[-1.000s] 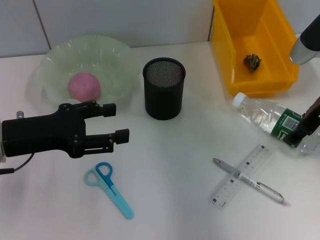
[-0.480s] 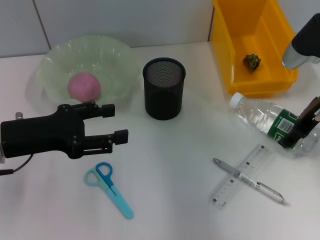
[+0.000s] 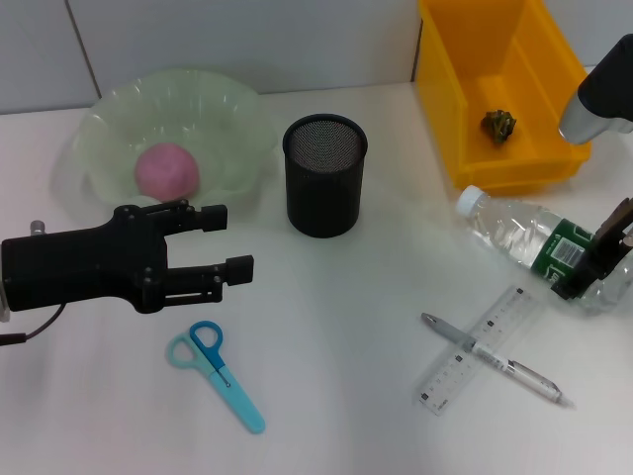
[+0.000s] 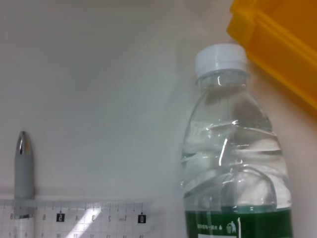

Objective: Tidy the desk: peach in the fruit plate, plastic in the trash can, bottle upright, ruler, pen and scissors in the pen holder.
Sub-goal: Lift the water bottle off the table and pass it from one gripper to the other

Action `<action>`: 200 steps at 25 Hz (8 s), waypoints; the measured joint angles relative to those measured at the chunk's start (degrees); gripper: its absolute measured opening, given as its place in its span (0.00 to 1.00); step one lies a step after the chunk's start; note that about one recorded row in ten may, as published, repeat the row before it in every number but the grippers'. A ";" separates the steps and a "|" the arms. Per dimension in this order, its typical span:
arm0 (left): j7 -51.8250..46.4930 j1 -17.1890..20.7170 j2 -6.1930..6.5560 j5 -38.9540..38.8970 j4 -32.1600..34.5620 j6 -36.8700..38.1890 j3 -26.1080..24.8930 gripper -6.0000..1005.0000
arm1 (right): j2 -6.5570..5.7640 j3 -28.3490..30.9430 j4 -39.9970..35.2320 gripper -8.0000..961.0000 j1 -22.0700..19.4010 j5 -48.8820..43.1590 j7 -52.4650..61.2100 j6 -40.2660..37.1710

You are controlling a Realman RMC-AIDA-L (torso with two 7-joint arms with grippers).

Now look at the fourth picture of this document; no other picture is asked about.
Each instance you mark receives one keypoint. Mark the yellow plastic bin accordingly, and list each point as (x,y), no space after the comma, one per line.
(284,49)

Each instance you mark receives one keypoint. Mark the transparent plastic ruler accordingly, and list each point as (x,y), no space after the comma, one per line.
(99,223)

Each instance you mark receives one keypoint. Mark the clear green-label water bottle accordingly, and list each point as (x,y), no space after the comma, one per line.
(235,161)

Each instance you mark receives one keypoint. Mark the grey and clear pen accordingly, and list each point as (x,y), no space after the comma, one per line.
(24,173)

